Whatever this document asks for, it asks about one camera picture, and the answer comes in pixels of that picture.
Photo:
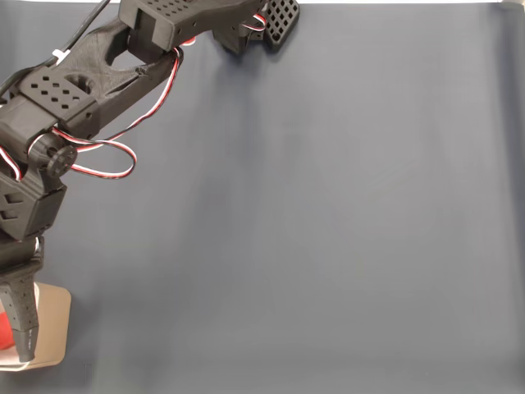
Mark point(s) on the red cube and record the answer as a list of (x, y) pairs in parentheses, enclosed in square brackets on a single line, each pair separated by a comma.
[(5, 332)]

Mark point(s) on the beige box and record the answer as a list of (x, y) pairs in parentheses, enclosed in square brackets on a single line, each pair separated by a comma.
[(53, 328)]

